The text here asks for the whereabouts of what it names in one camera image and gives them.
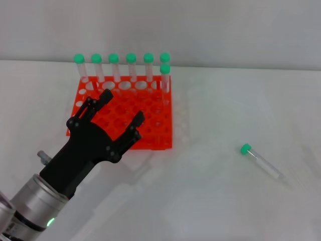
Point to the orange plastic test tube rack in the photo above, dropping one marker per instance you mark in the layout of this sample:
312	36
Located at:
150	113

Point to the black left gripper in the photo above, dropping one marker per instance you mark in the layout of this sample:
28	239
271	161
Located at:
82	148

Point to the clear test tube green cap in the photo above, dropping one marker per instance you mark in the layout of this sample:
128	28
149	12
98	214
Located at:
165	57
165	69
245	148
96	58
113	58
131	58
79	58
148	57

